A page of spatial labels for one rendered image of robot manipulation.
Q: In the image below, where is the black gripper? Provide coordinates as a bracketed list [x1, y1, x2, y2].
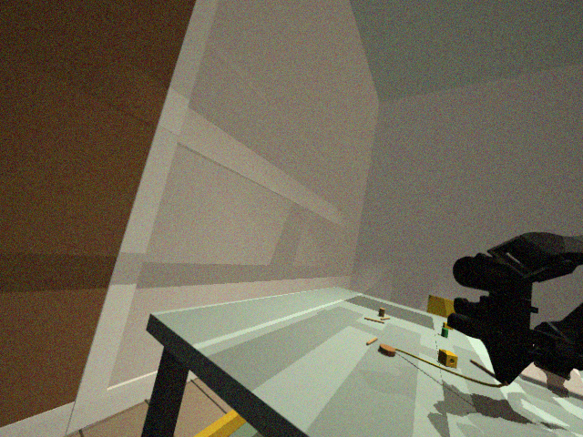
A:
[446, 291, 574, 385]

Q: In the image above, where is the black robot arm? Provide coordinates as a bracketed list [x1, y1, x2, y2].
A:
[453, 232, 583, 380]

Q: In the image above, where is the round wooden button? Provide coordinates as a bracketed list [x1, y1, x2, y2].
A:
[379, 343, 396, 356]

